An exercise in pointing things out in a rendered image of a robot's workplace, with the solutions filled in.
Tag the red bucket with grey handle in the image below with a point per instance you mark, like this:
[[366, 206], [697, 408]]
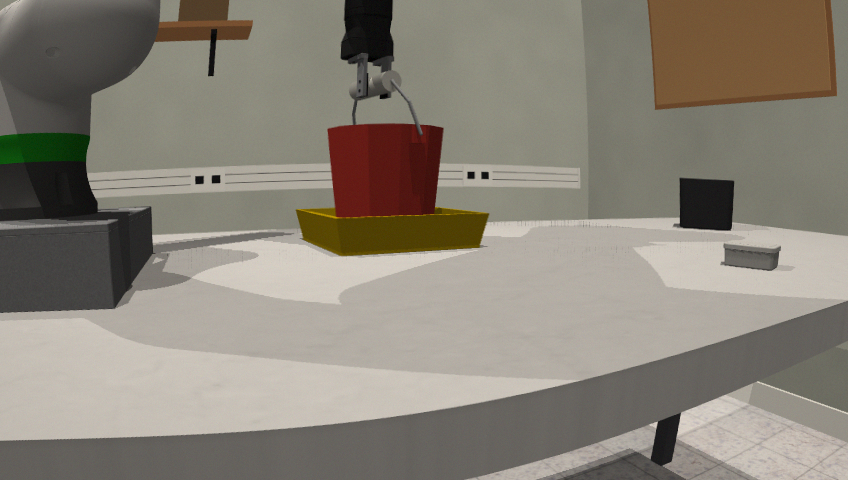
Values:
[[384, 169]]

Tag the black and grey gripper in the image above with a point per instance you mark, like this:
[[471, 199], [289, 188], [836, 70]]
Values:
[[367, 38]]

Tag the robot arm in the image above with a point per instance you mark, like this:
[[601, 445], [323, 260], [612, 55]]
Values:
[[54, 53]]

